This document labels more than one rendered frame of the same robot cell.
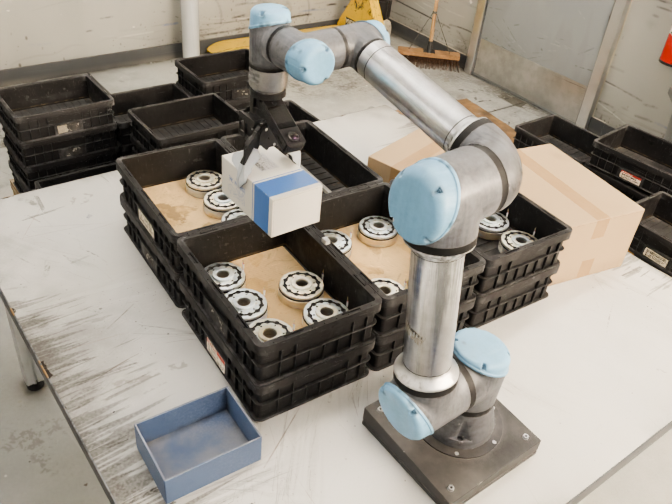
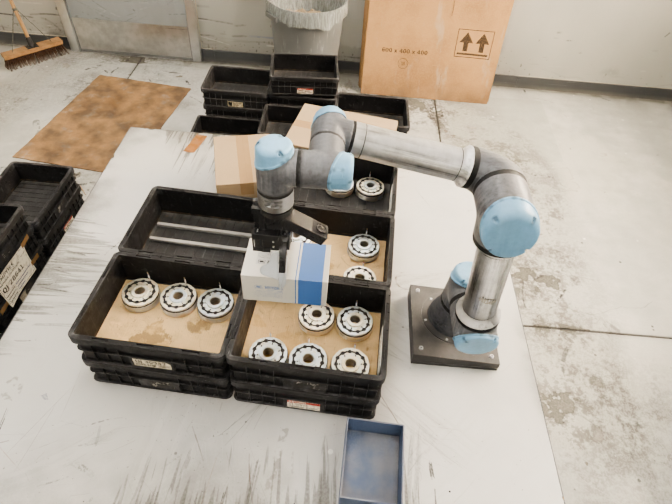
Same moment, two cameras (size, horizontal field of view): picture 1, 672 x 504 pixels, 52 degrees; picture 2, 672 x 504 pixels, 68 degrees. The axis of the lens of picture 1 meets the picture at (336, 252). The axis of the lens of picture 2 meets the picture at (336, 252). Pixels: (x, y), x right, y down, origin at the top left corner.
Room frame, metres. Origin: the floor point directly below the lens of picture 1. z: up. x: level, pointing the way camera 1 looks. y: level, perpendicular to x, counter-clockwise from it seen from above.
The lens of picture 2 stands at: (0.64, 0.68, 2.02)
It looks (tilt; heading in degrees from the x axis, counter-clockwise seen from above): 47 degrees down; 310
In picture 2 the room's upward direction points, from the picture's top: 5 degrees clockwise
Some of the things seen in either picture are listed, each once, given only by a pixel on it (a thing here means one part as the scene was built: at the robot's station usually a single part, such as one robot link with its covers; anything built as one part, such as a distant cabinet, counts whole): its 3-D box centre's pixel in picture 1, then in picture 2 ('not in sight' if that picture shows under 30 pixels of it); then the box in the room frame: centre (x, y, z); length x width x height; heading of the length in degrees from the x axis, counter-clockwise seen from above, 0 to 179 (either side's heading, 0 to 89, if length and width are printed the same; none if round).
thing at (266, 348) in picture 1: (275, 273); (313, 323); (1.18, 0.12, 0.92); 0.40 x 0.30 x 0.02; 37
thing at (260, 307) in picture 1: (243, 304); (308, 359); (1.13, 0.19, 0.86); 0.10 x 0.10 x 0.01
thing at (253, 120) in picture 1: (265, 114); (273, 224); (1.27, 0.17, 1.25); 0.09 x 0.08 x 0.12; 41
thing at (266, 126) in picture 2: not in sight; (297, 146); (2.41, -0.97, 0.31); 0.40 x 0.30 x 0.34; 41
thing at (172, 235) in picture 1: (198, 185); (165, 303); (1.49, 0.37, 0.92); 0.40 x 0.30 x 0.02; 37
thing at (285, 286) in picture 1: (301, 285); (316, 315); (1.22, 0.07, 0.86); 0.10 x 0.10 x 0.01
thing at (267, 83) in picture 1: (267, 77); (275, 197); (1.26, 0.17, 1.33); 0.08 x 0.08 x 0.05
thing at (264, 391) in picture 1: (273, 326); (311, 354); (1.18, 0.12, 0.76); 0.40 x 0.30 x 0.12; 37
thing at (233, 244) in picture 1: (274, 291); (312, 333); (1.18, 0.12, 0.87); 0.40 x 0.30 x 0.11; 37
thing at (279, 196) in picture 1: (270, 188); (287, 271); (1.24, 0.15, 1.09); 0.20 x 0.12 x 0.09; 41
